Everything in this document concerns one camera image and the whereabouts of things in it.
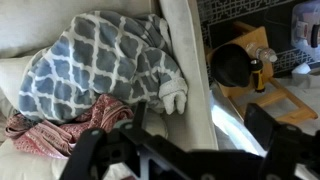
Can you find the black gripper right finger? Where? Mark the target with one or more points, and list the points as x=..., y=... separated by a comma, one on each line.
x=260, y=126

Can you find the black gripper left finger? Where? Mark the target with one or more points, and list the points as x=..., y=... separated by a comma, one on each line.
x=139, y=116

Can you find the maroon patterned fabric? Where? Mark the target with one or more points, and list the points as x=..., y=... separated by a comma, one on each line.
x=50, y=136

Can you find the cream sofa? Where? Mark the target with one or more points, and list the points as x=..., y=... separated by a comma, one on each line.
x=195, y=83

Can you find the small wooden chair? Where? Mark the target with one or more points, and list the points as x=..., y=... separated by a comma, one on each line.
x=263, y=96

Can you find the yellow black flashlight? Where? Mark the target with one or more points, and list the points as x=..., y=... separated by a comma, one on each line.
x=258, y=76

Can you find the blue white patterned blanket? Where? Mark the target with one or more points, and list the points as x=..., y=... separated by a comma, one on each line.
x=100, y=63

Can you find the black bowl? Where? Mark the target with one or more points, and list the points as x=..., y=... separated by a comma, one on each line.
x=230, y=65

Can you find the white crumpled paper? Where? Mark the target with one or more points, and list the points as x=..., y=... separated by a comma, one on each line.
x=301, y=69

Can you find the clear plastic bottle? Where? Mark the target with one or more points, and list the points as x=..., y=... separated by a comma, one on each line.
x=261, y=52

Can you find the blue plastic basket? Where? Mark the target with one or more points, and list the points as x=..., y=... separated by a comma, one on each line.
x=305, y=25

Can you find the black white patterned rug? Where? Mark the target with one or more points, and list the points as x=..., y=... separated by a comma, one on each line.
x=233, y=11

